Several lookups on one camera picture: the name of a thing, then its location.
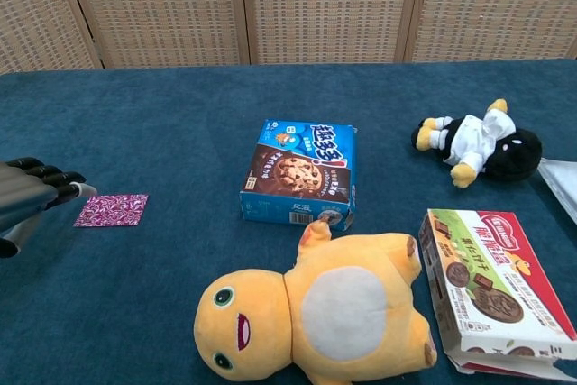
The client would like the left silver-black robot hand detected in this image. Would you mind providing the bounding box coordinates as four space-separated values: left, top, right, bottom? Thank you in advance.
0 157 98 260

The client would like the pink patterned square pad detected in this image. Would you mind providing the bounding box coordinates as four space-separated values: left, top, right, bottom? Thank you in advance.
73 193 150 228

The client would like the blue chocolate-chip cookie box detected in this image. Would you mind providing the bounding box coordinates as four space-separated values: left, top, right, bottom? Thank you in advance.
238 118 361 232

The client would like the yellow plush dinosaur toy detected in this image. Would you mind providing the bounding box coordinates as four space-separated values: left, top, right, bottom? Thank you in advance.
193 217 438 384

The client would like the black penguin plush white coat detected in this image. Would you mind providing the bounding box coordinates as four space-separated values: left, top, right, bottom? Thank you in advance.
409 98 545 190

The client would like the red-green biscuit box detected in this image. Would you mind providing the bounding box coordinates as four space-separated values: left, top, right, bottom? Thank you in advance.
417 207 577 381

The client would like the blue felt table cover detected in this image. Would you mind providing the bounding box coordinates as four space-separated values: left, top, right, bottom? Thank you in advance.
0 58 577 385

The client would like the woven rattan screen panel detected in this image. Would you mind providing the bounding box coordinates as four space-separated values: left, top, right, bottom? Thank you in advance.
0 0 104 75
49 0 252 69
227 0 425 66
394 0 577 64

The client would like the white plastic pouch bag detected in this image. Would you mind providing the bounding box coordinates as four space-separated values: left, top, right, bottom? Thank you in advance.
536 157 577 226

